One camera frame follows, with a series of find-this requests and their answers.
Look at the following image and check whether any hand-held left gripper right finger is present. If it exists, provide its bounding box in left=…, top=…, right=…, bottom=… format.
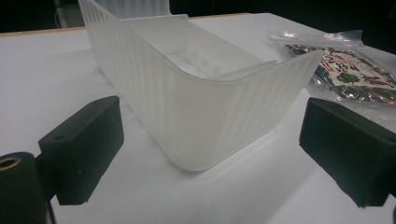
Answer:
left=298, top=96, right=396, bottom=209

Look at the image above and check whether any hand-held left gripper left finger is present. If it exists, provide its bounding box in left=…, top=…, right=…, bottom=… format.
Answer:
left=35, top=95, right=125, bottom=206

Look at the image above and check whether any clear printed snack packet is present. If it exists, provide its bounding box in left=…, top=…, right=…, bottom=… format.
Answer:
left=268, top=29, right=396, bottom=123

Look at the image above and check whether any translucent white plastic bin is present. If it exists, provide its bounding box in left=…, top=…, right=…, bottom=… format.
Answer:
left=78, top=0, right=325, bottom=173

